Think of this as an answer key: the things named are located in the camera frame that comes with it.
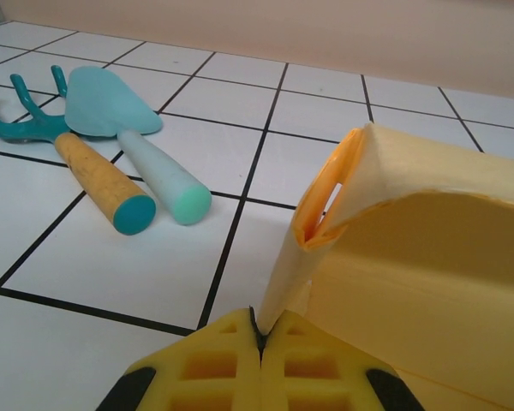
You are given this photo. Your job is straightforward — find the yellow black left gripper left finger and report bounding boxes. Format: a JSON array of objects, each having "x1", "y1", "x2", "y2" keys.
[{"x1": 96, "y1": 307, "x2": 262, "y2": 411}]

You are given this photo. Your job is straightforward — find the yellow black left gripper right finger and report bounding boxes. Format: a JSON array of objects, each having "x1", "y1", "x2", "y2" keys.
[{"x1": 260, "y1": 310, "x2": 425, "y2": 411}]

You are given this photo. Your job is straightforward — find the light blue garden trowel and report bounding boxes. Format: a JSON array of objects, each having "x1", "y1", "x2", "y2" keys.
[{"x1": 63, "y1": 66, "x2": 213, "y2": 226}]

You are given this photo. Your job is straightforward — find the yellow paper box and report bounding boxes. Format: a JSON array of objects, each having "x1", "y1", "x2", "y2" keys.
[{"x1": 259, "y1": 122, "x2": 514, "y2": 411}]

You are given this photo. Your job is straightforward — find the teal hand rake wooden handle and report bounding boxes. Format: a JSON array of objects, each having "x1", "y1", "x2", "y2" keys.
[{"x1": 0, "y1": 64, "x2": 158, "y2": 235}]

